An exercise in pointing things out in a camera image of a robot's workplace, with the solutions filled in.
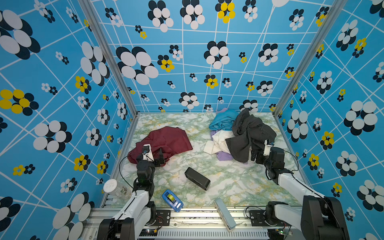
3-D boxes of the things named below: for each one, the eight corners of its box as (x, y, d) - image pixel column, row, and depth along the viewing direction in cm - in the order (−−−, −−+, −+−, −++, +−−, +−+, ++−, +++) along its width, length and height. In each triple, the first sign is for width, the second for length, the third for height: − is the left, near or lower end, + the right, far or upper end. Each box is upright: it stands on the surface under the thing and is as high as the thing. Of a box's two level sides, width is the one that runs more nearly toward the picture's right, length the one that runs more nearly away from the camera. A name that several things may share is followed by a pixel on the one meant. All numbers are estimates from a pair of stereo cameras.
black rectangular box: (185, 179, 88) (184, 172, 80) (189, 173, 91) (188, 166, 82) (206, 192, 84) (207, 186, 75) (209, 186, 86) (210, 179, 78)
